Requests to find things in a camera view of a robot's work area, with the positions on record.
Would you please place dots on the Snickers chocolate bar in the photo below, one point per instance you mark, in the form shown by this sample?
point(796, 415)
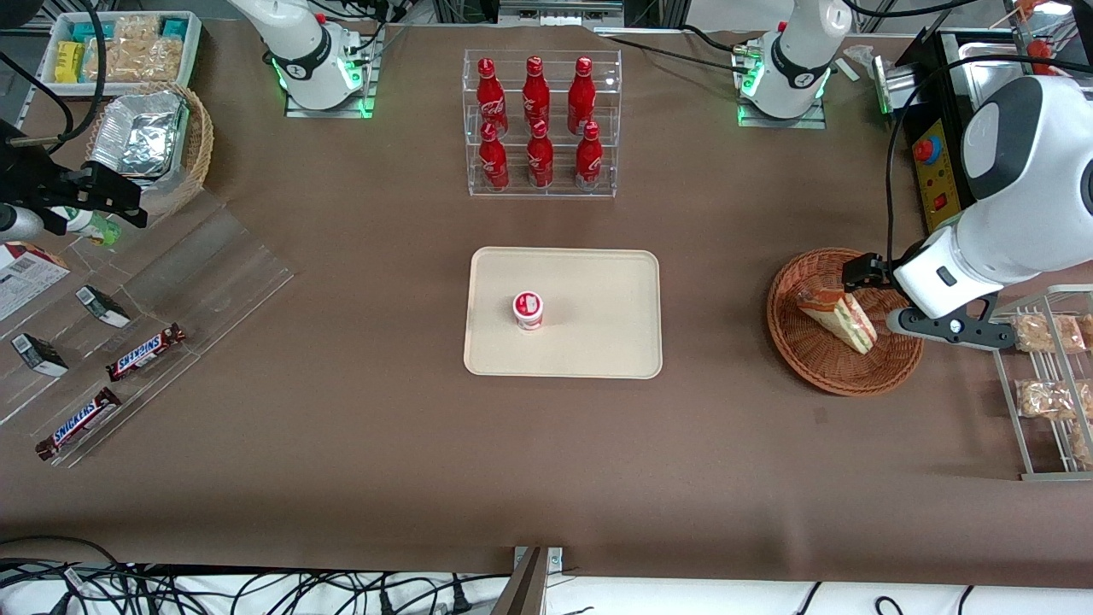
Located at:
point(78, 423)
point(145, 352)

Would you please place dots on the silver foil container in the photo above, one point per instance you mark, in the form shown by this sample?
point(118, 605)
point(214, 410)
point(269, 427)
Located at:
point(137, 137)

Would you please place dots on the red cola bottle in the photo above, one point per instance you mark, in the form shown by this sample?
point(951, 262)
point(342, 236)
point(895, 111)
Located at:
point(540, 161)
point(588, 162)
point(493, 162)
point(581, 96)
point(535, 92)
point(488, 98)

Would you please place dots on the clear acrylic bottle rack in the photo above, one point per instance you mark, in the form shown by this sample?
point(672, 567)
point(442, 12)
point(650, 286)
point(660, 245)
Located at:
point(542, 192)

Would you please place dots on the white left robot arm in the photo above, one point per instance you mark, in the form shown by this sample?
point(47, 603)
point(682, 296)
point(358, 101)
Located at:
point(1025, 171)

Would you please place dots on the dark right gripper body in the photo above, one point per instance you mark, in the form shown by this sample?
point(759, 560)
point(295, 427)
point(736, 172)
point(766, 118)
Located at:
point(36, 186)

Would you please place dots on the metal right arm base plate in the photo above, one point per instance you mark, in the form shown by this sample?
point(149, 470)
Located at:
point(329, 113)

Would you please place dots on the clear bag of pastry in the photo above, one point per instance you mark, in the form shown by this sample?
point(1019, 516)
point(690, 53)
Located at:
point(1046, 333)
point(1084, 446)
point(1046, 399)

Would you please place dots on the triangle sandwich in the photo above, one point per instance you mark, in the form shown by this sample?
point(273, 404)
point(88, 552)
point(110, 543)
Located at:
point(841, 320)

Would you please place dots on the clear bag of crackers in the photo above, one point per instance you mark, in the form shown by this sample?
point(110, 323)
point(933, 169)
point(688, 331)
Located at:
point(137, 28)
point(137, 60)

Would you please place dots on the clear acrylic display stand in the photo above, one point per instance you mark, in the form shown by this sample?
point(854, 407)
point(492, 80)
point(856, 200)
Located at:
point(213, 273)

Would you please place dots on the brown wicker basket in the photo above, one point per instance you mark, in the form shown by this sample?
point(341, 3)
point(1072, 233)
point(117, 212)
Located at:
point(820, 359)

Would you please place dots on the red white carton box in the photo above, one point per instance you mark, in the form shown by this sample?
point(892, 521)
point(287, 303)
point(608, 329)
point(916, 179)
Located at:
point(26, 278)

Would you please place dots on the yellow snack pack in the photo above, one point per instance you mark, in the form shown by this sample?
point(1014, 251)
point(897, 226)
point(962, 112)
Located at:
point(68, 61)

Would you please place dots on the beige plastic tray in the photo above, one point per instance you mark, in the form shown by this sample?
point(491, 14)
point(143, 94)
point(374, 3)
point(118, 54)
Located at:
point(589, 333)

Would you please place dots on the brown table cover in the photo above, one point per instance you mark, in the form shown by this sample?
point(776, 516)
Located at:
point(341, 478)

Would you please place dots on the small black white box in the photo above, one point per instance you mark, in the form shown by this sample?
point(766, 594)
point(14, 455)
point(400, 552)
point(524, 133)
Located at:
point(102, 306)
point(38, 354)

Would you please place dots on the red sausage on stick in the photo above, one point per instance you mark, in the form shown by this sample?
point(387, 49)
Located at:
point(1040, 53)

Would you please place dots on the green white small bottle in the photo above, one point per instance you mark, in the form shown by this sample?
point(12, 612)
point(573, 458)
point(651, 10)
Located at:
point(94, 226)

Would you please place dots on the light wicker basket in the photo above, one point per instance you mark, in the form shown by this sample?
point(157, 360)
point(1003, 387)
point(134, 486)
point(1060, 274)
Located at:
point(198, 145)

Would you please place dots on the teal snack pack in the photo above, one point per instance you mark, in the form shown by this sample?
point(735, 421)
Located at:
point(92, 32)
point(174, 28)

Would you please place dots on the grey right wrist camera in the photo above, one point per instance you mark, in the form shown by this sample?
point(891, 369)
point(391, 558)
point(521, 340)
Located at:
point(17, 224)

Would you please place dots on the white cup with red lid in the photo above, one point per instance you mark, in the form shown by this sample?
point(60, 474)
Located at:
point(528, 310)

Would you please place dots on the silver metal bracket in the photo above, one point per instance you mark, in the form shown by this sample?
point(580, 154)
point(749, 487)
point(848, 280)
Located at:
point(555, 557)

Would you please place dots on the dark metal post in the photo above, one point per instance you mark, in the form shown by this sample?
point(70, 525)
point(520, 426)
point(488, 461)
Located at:
point(523, 594)

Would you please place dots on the black food warmer appliance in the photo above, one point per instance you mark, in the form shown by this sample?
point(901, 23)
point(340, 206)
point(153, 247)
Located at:
point(935, 162)

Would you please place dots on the white plastic bin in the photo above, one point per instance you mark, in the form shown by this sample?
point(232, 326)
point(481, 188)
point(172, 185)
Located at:
point(195, 43)

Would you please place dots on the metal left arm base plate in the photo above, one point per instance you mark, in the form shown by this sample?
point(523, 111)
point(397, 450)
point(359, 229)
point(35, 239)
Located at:
point(781, 122)

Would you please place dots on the white paper strip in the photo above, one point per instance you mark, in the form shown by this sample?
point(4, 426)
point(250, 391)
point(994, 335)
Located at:
point(849, 70)

